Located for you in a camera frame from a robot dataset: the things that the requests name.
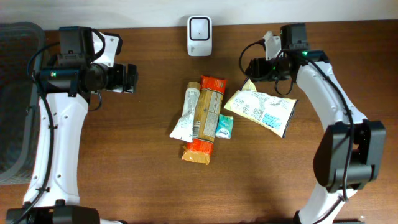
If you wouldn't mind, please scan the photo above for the white tube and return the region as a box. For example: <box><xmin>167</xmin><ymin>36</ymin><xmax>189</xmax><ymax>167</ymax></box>
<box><xmin>169</xmin><ymin>82</ymin><xmax>201</xmax><ymax>142</ymax></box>

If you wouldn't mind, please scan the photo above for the yellow chip bag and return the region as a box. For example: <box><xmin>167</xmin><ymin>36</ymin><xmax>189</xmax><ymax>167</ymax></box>
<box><xmin>224</xmin><ymin>79</ymin><xmax>298</xmax><ymax>138</ymax></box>

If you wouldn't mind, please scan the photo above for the orange pasta package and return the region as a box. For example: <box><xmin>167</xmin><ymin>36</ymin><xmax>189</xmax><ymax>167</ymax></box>
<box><xmin>182</xmin><ymin>75</ymin><xmax>227</xmax><ymax>164</ymax></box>

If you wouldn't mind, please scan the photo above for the teal tissue pack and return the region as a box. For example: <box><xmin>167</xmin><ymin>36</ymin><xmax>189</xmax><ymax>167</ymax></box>
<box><xmin>215</xmin><ymin>114</ymin><xmax>234</xmax><ymax>139</ymax></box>

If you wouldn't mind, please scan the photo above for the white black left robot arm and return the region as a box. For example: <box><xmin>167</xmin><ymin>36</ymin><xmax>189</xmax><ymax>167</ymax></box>
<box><xmin>6</xmin><ymin>27</ymin><xmax>137</xmax><ymax>224</ymax></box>

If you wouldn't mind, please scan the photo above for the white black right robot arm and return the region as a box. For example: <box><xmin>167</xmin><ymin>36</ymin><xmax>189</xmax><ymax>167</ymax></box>
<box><xmin>242</xmin><ymin>23</ymin><xmax>386</xmax><ymax>223</ymax></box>

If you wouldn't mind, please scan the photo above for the white barcode scanner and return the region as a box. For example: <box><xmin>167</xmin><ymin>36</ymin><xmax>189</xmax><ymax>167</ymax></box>
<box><xmin>187</xmin><ymin>16</ymin><xmax>213</xmax><ymax>57</ymax></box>

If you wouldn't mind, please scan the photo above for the grey plastic mesh basket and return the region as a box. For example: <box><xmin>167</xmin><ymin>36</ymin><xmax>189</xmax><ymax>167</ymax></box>
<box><xmin>1</xmin><ymin>22</ymin><xmax>45</xmax><ymax>185</ymax></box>

